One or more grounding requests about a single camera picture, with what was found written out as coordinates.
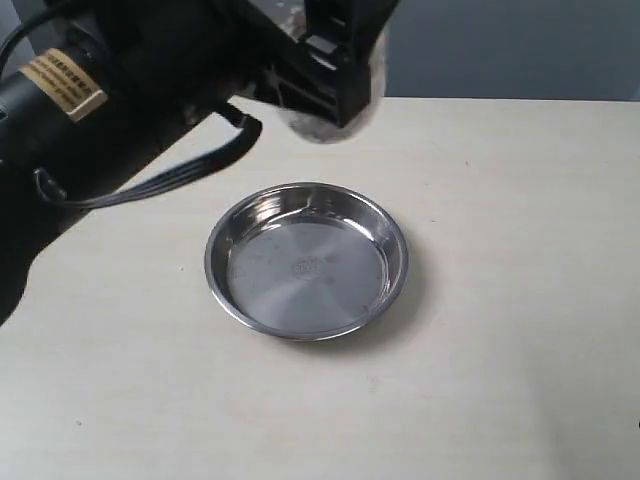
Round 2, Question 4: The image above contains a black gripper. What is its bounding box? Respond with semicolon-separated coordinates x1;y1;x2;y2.
0;0;401;166

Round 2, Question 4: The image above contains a clear plastic shaker bottle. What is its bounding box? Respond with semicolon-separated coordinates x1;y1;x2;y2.
255;1;398;144

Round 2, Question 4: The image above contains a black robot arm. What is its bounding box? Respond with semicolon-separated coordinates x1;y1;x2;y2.
1;1;397;318

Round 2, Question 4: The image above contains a round stainless steel dish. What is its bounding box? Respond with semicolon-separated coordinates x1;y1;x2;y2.
204;182;409;342

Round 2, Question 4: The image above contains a black camera cable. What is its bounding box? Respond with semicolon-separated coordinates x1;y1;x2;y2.
0;0;264;209

